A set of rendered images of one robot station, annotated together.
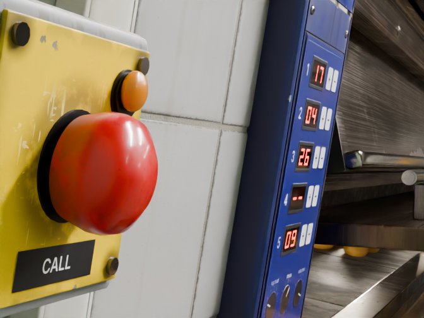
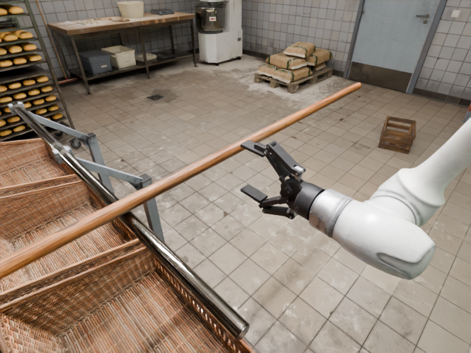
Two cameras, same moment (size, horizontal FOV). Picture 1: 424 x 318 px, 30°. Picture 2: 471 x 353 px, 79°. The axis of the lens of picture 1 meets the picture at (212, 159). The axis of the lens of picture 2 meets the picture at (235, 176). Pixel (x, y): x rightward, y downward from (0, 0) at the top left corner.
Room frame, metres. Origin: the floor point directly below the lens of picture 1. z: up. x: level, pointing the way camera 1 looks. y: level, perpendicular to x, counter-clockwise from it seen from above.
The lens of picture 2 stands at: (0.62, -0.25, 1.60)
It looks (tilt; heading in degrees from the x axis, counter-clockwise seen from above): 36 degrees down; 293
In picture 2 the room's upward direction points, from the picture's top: straight up
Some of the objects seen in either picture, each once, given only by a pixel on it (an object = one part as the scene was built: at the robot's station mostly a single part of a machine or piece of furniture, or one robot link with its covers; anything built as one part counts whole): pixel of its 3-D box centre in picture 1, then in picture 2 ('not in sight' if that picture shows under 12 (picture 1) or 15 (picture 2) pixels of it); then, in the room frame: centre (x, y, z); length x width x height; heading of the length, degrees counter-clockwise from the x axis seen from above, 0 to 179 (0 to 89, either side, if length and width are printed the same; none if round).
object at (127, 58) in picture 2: not in sight; (119, 57); (4.42, -4.21, 0.35); 0.50 x 0.36 x 0.24; 160
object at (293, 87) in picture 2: not in sight; (294, 75); (1.62, -5.27, 0.07); 1.20 x 0.80 x 0.14; 68
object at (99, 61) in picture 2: not in sight; (94, 61); (4.58, -3.82, 0.35); 0.50 x 0.36 x 0.24; 158
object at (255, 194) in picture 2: not in sight; (254, 192); (0.80, -0.80, 1.12); 0.07 x 0.03 x 0.01; 158
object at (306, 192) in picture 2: not in sight; (299, 196); (0.68, -0.75, 1.19); 0.09 x 0.07 x 0.08; 158
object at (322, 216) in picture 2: not in sight; (329, 211); (0.61, -0.72, 1.19); 0.09 x 0.06 x 0.09; 68
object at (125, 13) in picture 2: not in sight; (131, 10); (4.34, -4.64, 1.01); 0.43 x 0.42 x 0.21; 68
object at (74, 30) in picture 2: not in sight; (132, 47); (4.32, -4.47, 0.45); 2.20 x 0.80 x 0.90; 68
